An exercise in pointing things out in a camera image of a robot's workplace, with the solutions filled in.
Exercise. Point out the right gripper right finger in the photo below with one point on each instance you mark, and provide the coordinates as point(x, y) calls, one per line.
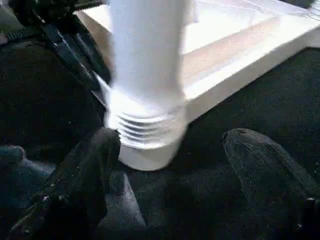
point(272, 185)

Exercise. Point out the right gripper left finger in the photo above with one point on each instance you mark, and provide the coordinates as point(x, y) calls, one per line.
point(75, 195)

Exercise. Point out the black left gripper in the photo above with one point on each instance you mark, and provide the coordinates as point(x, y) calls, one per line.
point(35, 12)

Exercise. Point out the white plastic table leg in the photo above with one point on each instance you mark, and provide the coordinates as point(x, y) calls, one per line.
point(145, 75)

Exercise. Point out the white plastic table top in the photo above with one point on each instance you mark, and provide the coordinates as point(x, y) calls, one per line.
point(240, 55)

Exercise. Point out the black work mat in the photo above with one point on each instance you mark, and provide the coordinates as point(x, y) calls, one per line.
point(250, 125)

